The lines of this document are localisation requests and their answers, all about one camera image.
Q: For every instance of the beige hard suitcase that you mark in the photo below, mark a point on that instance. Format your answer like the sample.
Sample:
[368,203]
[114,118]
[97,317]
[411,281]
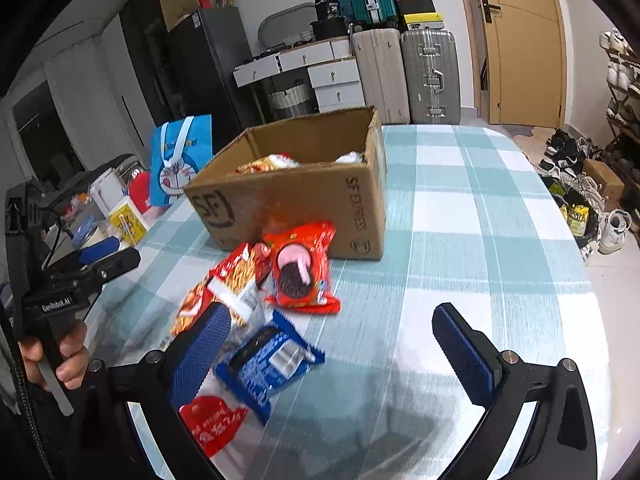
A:
[382,74]

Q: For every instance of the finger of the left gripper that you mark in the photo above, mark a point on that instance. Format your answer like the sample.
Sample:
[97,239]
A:
[100,249]
[73,277]

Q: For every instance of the oval mirror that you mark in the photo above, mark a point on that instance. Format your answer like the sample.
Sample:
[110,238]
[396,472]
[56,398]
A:
[288,27]

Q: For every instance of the yellow drink carton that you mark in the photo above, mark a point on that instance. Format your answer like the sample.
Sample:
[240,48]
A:
[127,219]

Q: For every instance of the white kettle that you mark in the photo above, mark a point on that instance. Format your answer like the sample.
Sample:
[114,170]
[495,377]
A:
[107,191]

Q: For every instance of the stacked shoe boxes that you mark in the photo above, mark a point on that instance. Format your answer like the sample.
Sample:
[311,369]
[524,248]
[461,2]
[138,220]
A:
[420,14]

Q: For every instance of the black refrigerator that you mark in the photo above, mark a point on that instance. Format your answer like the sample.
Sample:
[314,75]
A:
[205,48]

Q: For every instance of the orange noodle snack bag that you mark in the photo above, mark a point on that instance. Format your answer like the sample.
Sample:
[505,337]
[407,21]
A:
[234,282]

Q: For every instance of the silver hard suitcase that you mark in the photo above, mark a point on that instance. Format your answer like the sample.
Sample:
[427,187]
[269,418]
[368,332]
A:
[432,76]

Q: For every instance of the checkered teal tablecloth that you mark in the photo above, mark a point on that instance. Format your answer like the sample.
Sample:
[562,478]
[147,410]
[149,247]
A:
[469,222]

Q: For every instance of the blue Doraemon tote bag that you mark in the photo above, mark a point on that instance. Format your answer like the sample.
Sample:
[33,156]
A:
[179,150]

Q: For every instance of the red packet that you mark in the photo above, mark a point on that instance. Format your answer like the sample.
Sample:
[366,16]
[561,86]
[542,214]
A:
[139,191]

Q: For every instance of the person's left hand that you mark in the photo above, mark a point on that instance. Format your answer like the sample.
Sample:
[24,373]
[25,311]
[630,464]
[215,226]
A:
[75,358]

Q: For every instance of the red white balloon glue bag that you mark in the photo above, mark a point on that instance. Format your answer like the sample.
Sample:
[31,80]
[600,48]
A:
[212,422]

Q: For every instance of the brown SF cardboard box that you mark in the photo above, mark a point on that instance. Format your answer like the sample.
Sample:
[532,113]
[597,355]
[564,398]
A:
[238,208]

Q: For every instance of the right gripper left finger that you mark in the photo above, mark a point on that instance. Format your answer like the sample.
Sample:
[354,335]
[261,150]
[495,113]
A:
[161,383]

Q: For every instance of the white drawer desk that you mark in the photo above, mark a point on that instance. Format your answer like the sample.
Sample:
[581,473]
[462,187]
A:
[328,66]

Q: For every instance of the white noodle snack bag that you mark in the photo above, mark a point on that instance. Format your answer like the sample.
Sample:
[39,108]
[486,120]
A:
[268,163]

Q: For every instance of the shoe rack with shoes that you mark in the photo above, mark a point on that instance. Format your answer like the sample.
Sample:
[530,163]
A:
[622,113]

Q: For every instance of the wooden door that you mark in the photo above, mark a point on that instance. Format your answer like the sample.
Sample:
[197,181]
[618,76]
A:
[518,50]

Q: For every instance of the white sneaker on floor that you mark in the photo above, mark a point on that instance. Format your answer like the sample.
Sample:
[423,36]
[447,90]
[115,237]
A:
[617,224]

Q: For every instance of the small cardboard box on floor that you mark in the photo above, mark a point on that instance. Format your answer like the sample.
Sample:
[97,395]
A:
[610,186]

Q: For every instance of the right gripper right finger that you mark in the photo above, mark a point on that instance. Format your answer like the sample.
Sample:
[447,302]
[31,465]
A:
[559,442]

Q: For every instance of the woven laundry basket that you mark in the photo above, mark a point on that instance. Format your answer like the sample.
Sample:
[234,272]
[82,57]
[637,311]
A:
[292,102]

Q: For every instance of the red Oreo snack bag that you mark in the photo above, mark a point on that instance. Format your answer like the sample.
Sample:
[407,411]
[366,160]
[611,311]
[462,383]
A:
[300,269]

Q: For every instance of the blue Oreo cookie pack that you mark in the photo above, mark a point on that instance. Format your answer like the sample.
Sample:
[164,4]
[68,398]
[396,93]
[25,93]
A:
[267,362]

